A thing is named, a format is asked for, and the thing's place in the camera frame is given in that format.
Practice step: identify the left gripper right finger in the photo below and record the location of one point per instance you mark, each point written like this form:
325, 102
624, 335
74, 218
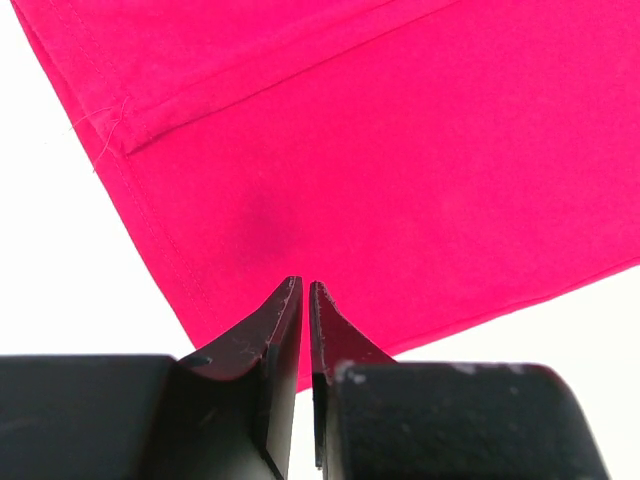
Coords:
377, 418

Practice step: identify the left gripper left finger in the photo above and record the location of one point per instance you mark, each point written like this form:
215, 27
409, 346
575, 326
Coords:
223, 412

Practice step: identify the pink t shirt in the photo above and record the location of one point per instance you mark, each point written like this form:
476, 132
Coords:
435, 163

